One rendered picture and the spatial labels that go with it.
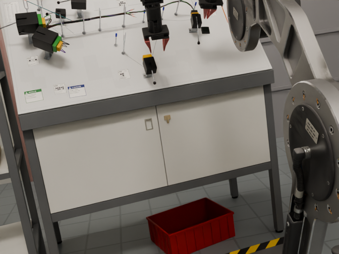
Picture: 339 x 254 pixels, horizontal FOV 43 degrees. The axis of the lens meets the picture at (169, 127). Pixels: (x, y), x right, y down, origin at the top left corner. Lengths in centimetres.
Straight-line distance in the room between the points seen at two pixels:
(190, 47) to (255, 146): 59
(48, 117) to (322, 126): 137
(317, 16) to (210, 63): 227
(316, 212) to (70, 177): 137
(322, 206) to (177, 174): 137
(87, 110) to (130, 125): 21
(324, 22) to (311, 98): 353
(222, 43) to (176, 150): 57
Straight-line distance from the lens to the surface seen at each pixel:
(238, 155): 217
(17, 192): 195
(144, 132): 199
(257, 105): 217
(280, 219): 240
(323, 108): 69
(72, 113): 188
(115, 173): 200
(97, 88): 193
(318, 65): 79
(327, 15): 426
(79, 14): 216
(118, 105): 190
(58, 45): 191
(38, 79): 197
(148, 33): 174
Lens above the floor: 111
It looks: 12 degrees down
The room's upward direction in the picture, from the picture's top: 8 degrees counter-clockwise
